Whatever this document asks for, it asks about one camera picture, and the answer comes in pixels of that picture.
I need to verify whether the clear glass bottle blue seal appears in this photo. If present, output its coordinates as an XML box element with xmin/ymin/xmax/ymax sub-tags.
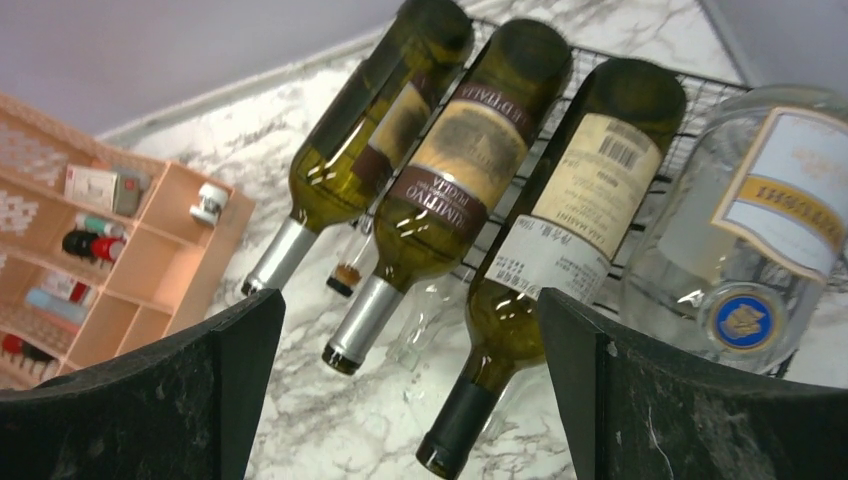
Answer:
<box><xmin>619</xmin><ymin>85</ymin><xmax>847</xmax><ymax>374</ymax></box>

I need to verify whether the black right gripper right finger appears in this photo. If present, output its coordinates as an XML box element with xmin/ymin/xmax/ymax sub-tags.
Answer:
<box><xmin>538</xmin><ymin>288</ymin><xmax>847</xmax><ymax>479</ymax></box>

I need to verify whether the peach plastic file organizer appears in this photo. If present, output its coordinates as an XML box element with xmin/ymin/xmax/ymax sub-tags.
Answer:
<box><xmin>1</xmin><ymin>96</ymin><xmax>254</xmax><ymax>390</ymax></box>

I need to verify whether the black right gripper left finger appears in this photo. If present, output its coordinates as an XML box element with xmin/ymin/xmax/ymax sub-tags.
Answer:
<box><xmin>1</xmin><ymin>289</ymin><xmax>286</xmax><ymax>479</ymax></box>

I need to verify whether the small white jar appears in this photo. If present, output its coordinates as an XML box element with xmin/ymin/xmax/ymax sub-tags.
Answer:
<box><xmin>189</xmin><ymin>183</ymin><xmax>229</xmax><ymax>227</ymax></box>

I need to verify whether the clear bottle with cork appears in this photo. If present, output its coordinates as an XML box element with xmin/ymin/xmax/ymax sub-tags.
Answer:
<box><xmin>325</xmin><ymin>215</ymin><xmax>378</xmax><ymax>297</ymax></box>

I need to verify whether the green wine bottle silver neck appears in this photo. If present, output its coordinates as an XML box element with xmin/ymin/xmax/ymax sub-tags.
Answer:
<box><xmin>241</xmin><ymin>1</ymin><xmax>474</xmax><ymax>296</ymax></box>

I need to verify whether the green bottle cream label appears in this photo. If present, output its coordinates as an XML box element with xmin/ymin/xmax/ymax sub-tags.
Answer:
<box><xmin>416</xmin><ymin>58</ymin><xmax>687</xmax><ymax>479</ymax></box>

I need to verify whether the clear empty glass bottle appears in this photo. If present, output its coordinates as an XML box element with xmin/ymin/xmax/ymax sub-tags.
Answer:
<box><xmin>385</xmin><ymin>271</ymin><xmax>472</xmax><ymax>372</ymax></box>

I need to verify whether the white grey box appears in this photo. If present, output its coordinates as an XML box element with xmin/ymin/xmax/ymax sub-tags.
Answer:
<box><xmin>64</xmin><ymin>165</ymin><xmax>152</xmax><ymax>217</ymax></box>

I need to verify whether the black wire wine rack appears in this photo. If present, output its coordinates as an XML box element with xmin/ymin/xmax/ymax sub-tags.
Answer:
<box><xmin>456</xmin><ymin>44</ymin><xmax>747</xmax><ymax>319</ymax></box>

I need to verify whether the red and black marker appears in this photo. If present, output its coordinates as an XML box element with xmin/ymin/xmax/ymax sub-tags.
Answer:
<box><xmin>61</xmin><ymin>230</ymin><xmax>126</xmax><ymax>263</ymax></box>

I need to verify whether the green bottle brown Primitivo label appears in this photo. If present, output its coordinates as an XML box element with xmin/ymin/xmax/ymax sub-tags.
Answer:
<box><xmin>322</xmin><ymin>18</ymin><xmax>573</xmax><ymax>375</ymax></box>

